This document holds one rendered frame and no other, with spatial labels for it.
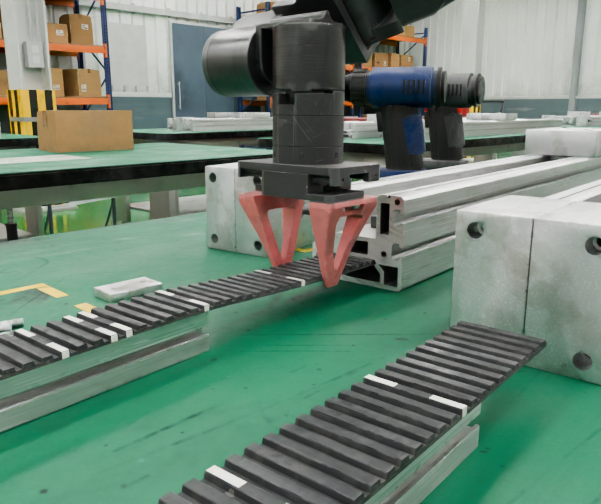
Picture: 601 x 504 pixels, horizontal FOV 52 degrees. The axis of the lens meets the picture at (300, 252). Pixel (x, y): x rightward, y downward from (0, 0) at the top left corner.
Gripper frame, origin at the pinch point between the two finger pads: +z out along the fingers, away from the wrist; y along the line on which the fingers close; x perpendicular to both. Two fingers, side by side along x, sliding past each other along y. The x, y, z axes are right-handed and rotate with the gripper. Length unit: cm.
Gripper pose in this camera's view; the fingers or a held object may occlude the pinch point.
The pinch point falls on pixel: (306, 271)
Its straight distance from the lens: 52.0
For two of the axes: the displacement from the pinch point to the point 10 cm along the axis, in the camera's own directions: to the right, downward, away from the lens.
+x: -6.3, 1.6, -7.6
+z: -0.1, 9.8, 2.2
